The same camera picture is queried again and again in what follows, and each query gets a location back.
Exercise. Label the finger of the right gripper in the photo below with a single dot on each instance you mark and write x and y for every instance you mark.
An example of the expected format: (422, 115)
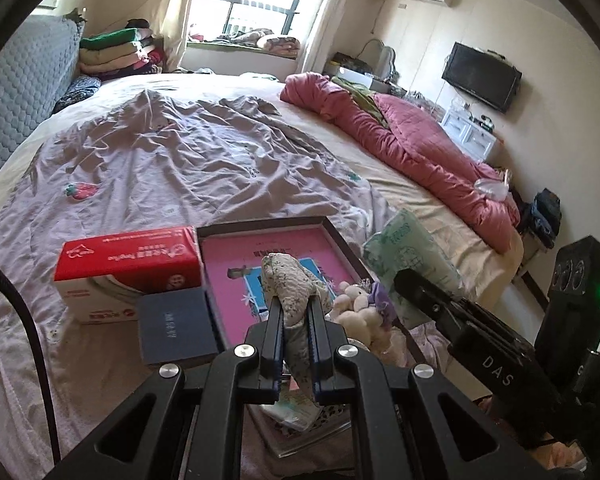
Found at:
(447, 311)

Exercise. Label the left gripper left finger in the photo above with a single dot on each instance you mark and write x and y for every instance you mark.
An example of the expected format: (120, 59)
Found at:
(185, 423)

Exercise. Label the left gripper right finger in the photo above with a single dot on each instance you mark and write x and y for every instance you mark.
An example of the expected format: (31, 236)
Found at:
(408, 424)

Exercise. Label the green floral tissue pack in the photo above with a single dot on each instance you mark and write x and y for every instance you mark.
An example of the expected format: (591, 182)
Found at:
(405, 244)

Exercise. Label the cream teddy bear plush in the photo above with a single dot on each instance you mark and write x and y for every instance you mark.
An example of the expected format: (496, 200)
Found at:
(361, 322)

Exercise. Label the grey speckled sock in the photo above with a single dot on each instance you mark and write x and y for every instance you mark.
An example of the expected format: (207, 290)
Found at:
(284, 277)

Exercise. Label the dark navy small box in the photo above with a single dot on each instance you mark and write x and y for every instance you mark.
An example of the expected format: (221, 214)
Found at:
(176, 327)

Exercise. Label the dark clothes pile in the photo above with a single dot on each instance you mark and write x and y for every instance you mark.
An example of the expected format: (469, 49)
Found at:
(543, 217)

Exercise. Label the white drawer cabinet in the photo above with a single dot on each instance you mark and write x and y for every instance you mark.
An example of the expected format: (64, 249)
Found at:
(473, 140)

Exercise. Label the red and white tissue box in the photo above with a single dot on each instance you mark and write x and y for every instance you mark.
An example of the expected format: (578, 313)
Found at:
(101, 278)

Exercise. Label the pink book in tray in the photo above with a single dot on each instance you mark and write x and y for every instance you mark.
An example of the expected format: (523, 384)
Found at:
(250, 264)

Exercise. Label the pink rolled comforter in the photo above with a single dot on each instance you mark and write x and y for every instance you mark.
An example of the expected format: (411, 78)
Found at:
(411, 142)

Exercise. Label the electric fan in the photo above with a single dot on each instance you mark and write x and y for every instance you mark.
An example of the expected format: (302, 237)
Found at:
(385, 66)

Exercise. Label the mauve strawberry bed quilt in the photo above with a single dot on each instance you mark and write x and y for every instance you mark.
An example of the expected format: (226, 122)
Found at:
(153, 161)

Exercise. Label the blankets on window sill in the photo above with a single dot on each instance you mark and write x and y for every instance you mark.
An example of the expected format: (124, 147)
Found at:
(261, 39)

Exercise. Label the stack of folded blankets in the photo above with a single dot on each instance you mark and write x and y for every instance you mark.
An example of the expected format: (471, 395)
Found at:
(128, 51)

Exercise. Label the grey quilted headboard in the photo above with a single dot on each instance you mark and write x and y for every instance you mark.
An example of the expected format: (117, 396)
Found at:
(37, 65)

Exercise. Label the black wall television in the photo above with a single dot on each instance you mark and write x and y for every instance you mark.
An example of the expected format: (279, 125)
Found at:
(482, 75)

